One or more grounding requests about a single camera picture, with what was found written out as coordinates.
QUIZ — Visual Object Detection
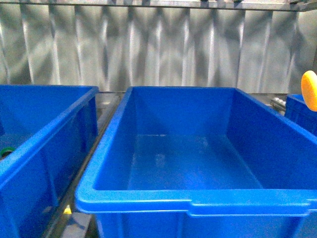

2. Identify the right blue bin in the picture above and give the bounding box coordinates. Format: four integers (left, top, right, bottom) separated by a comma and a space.
285, 94, 317, 136

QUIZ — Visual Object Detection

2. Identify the left blue bin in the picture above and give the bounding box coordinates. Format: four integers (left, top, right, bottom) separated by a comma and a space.
0, 85, 98, 238

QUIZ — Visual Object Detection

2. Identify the empty middle blue bin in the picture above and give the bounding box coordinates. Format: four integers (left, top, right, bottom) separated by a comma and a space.
75, 87, 317, 238

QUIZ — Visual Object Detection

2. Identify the steel upper shelf beam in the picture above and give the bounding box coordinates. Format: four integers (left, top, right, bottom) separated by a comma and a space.
1, 0, 317, 12

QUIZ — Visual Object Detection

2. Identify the green push button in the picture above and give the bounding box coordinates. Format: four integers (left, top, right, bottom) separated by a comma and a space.
0, 147, 15, 160

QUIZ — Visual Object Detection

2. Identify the steel roller track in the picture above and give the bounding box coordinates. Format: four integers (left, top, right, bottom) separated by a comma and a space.
42, 92, 124, 238

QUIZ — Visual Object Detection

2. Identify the yellow push button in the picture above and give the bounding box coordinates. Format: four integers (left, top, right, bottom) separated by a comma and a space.
301, 70, 317, 112

